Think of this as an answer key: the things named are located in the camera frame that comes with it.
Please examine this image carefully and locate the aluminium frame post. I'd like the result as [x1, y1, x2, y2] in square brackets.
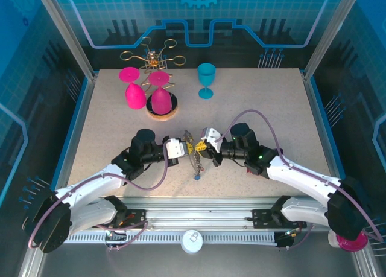
[303, 0, 358, 80]
[33, 0, 99, 80]

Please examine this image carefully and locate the aluminium frame side rail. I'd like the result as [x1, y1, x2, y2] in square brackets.
[303, 74, 378, 277]
[17, 74, 97, 277]

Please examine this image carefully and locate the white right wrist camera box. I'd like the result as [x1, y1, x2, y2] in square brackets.
[200, 127, 224, 151]

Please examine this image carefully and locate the metal chain with keys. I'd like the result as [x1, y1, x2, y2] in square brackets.
[192, 153, 206, 177]

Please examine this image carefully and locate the large grey keyring plate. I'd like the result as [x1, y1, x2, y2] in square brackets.
[183, 130, 200, 176]

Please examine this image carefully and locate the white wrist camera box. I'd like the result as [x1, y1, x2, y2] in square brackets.
[200, 127, 224, 151]
[163, 138, 187, 160]

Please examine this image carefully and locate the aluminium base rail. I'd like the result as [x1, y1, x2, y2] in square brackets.
[120, 197, 305, 232]

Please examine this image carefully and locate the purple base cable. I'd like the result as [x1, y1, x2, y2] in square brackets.
[104, 221, 149, 253]
[279, 221, 317, 250]

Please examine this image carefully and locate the pink plastic cup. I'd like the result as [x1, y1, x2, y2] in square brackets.
[335, 231, 369, 253]

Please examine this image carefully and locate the pink plastic wine glass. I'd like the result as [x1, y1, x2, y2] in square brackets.
[149, 71, 172, 115]
[118, 66, 147, 110]

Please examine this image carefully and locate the small white cup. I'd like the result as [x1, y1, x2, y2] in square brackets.
[327, 228, 340, 248]

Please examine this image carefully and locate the teal plastic wine glass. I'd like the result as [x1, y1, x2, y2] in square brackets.
[197, 63, 217, 100]

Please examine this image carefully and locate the white slotted cable duct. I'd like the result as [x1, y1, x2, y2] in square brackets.
[65, 232, 280, 245]

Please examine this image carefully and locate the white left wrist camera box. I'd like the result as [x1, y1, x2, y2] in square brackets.
[163, 138, 187, 160]

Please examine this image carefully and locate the gold wire glass rack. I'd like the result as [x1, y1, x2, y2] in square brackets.
[119, 36, 187, 92]

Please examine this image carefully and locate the round cork rack base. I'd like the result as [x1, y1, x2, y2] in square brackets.
[146, 91, 179, 120]

